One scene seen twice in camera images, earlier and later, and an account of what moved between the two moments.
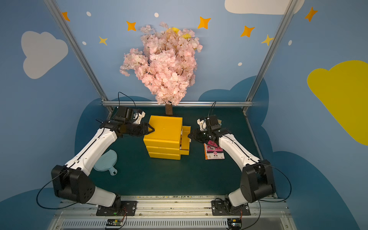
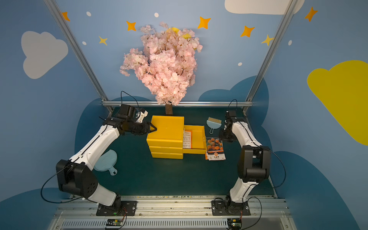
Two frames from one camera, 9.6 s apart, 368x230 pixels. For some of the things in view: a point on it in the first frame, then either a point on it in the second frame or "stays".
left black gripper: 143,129 stays
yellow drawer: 185,144 → 199,142
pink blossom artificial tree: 167,66 stays
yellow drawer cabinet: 169,140 stays
